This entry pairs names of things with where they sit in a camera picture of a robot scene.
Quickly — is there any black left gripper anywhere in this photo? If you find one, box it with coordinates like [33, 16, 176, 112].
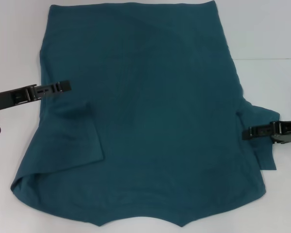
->
[0, 80, 72, 113]

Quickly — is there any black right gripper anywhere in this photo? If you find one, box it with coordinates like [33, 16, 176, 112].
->
[242, 118, 291, 146]

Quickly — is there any teal blue shirt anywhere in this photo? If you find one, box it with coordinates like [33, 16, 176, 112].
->
[9, 0, 281, 216]

